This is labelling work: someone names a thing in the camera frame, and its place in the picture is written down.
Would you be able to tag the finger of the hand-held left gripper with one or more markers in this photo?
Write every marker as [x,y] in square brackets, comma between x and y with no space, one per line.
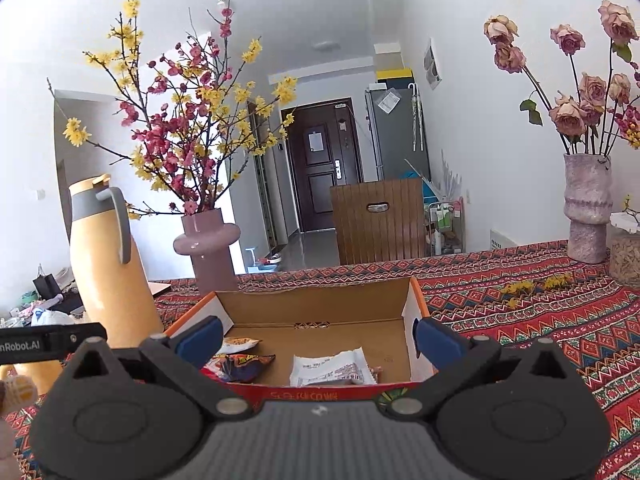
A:
[85,334]

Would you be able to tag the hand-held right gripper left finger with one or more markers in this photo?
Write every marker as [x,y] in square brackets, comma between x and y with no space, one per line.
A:
[200,342]

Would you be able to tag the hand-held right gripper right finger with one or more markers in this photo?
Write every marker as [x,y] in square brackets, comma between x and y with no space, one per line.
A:
[440,345]

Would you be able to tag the orange white snack packet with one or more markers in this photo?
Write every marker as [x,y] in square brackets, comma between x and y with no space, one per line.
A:
[237,345]

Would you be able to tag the dark colourful snack packet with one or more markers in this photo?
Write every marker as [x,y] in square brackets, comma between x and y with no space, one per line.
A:
[240,365]

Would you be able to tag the white printed snack packet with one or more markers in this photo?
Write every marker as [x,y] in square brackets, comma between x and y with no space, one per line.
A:
[325,370]

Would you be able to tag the red cardboard box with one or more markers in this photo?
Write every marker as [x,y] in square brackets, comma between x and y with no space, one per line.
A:
[325,310]

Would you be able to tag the person's left hand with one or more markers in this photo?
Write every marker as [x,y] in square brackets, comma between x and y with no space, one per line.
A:
[20,394]

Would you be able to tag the yellow mug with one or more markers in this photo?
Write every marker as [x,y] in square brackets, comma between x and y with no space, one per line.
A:
[49,372]

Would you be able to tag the white plastic bag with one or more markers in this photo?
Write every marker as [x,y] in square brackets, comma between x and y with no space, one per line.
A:
[50,319]

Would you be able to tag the yellow thermos jug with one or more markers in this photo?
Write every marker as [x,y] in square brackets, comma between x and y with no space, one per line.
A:
[110,270]

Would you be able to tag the smooth mauve vase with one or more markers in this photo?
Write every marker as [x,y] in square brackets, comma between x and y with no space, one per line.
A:
[210,260]

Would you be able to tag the fallen yellow petals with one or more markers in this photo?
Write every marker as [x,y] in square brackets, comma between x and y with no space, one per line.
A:
[520,287]

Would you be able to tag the rack with bottles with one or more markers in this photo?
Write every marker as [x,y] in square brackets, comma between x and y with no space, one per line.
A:
[442,230]

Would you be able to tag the wooden chair back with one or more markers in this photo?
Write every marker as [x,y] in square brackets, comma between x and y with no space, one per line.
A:
[360,235]

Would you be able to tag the dark brown door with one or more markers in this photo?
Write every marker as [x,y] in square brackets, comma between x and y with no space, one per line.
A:
[320,195]

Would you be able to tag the textured pink vase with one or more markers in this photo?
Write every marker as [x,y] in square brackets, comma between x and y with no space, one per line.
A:
[587,210]

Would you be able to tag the clear storage jar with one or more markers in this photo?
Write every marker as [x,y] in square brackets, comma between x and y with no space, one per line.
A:
[625,260]

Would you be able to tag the grey refrigerator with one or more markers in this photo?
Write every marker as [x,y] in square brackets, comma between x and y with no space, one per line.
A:
[395,145]

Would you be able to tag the pink and yellow blossom branches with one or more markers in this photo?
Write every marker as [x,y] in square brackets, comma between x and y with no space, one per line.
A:
[170,125]

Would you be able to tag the white folded umbrella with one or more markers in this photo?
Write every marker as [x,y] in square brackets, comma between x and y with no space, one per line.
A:
[416,120]

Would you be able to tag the paper sheet on refrigerator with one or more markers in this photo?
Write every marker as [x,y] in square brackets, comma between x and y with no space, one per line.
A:
[388,102]

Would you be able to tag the dried pink roses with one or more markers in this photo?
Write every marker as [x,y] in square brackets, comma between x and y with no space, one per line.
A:
[567,112]

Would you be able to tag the yellow box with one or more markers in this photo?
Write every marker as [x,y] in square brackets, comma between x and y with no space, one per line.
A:
[395,73]

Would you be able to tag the white wall panel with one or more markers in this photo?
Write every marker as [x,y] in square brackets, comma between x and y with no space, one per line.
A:
[433,62]

